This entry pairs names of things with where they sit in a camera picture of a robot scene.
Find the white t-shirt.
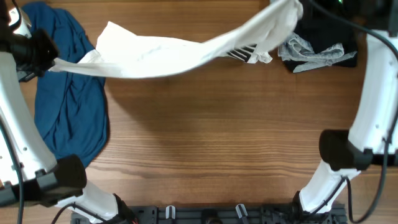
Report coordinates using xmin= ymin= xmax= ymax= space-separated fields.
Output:
xmin=51 ymin=0 xmax=303 ymax=79

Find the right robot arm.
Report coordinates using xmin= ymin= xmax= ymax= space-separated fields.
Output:
xmin=298 ymin=1 xmax=397 ymax=223

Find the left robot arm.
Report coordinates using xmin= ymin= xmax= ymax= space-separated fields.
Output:
xmin=1 ymin=2 xmax=137 ymax=223

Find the blue t-shirt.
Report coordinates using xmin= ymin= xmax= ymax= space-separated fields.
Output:
xmin=22 ymin=2 xmax=108 ymax=167

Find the grey patterned folded garment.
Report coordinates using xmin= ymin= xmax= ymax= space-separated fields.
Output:
xmin=278 ymin=33 xmax=358 ymax=73

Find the black folded garment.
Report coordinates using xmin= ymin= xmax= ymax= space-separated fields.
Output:
xmin=291 ymin=18 xmax=358 ymax=53

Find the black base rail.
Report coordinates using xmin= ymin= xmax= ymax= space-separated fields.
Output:
xmin=70 ymin=203 xmax=348 ymax=224

